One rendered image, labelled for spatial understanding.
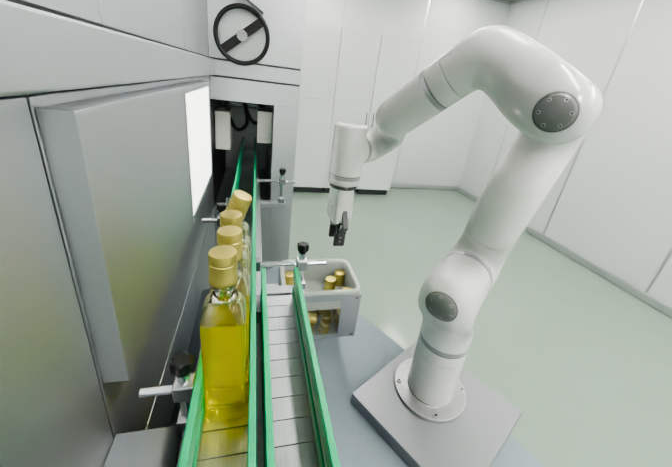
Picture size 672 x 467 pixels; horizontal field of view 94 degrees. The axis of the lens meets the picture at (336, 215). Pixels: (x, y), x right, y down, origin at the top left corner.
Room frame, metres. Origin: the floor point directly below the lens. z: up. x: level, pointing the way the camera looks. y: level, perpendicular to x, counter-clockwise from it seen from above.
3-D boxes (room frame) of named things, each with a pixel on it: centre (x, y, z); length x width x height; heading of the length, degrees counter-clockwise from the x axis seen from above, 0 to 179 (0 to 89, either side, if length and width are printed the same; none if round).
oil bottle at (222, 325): (0.33, 0.13, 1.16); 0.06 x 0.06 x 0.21; 16
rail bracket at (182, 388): (0.29, 0.20, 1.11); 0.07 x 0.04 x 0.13; 106
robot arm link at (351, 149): (0.81, -0.01, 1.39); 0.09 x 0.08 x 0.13; 142
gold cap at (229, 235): (0.39, 0.15, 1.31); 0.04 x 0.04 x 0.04
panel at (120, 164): (0.71, 0.38, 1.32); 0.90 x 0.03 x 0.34; 16
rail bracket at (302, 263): (0.64, 0.09, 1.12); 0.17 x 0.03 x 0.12; 106
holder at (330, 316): (0.77, 0.05, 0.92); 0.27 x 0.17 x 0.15; 106
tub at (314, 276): (0.78, 0.03, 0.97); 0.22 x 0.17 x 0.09; 106
